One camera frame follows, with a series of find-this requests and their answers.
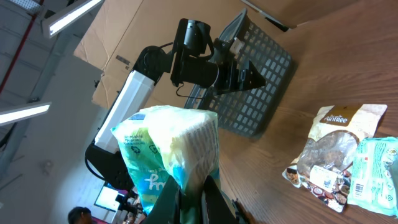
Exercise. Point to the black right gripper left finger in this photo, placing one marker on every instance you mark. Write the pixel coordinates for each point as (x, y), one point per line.
(167, 207)

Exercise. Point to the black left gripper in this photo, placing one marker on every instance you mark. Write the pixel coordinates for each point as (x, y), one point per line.
(230, 78)

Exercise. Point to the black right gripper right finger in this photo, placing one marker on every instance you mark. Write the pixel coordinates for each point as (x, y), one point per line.
(216, 210)

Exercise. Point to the teal tissue pack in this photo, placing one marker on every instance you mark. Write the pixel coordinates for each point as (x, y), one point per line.
(166, 141)

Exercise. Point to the brown snack pouch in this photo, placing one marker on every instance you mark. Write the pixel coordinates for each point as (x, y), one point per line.
(323, 167)

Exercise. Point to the teal snack packet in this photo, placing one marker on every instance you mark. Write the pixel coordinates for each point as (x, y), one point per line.
(374, 176)

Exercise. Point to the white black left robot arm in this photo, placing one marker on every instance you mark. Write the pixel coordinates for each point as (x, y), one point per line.
(102, 157)

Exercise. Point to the grey plastic mesh basket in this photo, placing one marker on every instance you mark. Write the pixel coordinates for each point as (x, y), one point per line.
(263, 68)

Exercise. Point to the computer monitor screen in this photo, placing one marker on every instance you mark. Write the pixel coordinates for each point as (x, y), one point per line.
(107, 198)

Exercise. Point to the person head dark hair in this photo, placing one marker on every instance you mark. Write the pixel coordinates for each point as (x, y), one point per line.
(80, 215)

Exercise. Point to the ceiling light fixture lower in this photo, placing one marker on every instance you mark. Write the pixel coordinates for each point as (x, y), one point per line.
(22, 112)

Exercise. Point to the ceiling light fixture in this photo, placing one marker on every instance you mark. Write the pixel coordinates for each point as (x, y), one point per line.
(61, 20)
(22, 112)

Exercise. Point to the ceiling light fixture upper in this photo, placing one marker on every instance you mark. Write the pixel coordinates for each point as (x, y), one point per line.
(61, 20)

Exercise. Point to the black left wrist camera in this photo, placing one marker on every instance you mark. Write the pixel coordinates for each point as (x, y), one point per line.
(192, 37)

